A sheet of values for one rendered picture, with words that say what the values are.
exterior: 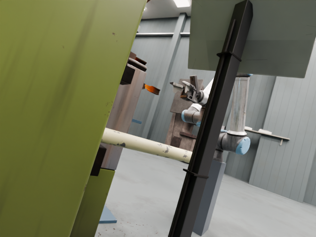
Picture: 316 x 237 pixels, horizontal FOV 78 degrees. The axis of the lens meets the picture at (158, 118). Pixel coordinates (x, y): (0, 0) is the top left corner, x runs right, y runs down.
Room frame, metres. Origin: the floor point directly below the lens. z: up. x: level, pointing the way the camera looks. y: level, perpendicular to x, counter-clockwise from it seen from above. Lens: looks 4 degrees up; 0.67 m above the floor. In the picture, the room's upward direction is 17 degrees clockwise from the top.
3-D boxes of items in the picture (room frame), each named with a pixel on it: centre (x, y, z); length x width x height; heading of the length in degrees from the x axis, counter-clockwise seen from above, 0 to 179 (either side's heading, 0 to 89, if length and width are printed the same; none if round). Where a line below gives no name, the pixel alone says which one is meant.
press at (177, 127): (7.16, -1.21, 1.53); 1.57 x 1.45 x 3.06; 59
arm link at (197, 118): (1.31, -0.30, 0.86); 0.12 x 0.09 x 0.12; 40
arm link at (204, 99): (1.26, -0.23, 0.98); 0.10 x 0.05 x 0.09; 33
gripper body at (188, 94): (1.21, -0.16, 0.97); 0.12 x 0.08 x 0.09; 123
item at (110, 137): (0.69, -0.03, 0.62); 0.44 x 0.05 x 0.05; 123
